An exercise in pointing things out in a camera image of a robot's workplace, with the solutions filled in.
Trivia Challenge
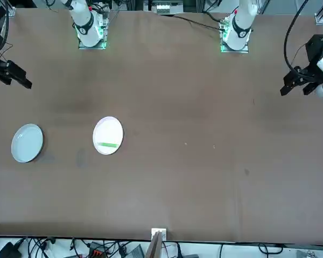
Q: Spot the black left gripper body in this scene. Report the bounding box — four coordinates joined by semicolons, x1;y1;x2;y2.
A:
305;34;323;82

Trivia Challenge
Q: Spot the blue plate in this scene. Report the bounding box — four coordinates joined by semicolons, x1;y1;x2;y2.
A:
11;123;44;163

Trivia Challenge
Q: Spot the white plate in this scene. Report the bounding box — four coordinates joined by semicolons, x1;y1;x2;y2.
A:
92;116;124;156

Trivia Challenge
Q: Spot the black power adapter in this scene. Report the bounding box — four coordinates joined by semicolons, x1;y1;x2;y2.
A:
0;241;20;258

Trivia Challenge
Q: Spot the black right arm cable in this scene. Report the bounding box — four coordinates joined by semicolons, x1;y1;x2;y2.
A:
0;0;15;63

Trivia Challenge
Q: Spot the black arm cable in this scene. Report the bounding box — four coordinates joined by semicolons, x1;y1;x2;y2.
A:
283;0;310;71
0;0;15;63

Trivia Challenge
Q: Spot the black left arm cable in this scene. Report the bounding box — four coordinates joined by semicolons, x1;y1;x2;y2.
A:
283;0;310;71

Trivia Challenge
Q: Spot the black cable across table edge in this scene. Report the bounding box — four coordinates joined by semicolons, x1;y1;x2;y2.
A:
160;13;223;30

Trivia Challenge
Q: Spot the metal camera post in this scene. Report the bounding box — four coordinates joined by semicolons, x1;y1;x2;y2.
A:
145;227;168;258

